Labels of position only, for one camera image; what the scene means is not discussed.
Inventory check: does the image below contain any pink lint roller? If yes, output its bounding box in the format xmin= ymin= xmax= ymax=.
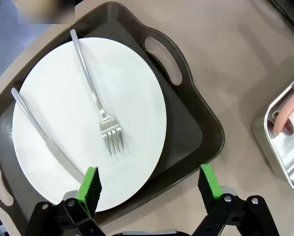
xmin=271 ymin=81 xmax=294 ymax=136

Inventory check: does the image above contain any rectangular metal container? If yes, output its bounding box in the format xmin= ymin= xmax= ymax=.
xmin=252 ymin=75 xmax=294 ymax=191

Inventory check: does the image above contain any silver fork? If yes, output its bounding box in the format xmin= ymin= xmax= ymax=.
xmin=70 ymin=29 xmax=126 ymax=157

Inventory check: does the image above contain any silver table knife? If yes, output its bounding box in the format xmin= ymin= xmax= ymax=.
xmin=11 ymin=88 xmax=86 ymax=184

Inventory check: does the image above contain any dark brown serving tray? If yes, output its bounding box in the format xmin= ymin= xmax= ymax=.
xmin=0 ymin=1 xmax=225 ymax=226

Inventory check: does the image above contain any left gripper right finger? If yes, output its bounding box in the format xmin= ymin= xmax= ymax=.
xmin=191 ymin=164 xmax=280 ymax=236

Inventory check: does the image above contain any large white dinner plate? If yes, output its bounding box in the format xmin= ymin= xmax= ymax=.
xmin=12 ymin=37 xmax=167 ymax=212

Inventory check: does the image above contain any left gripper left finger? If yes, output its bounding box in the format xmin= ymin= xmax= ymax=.
xmin=24 ymin=166 xmax=107 ymax=236

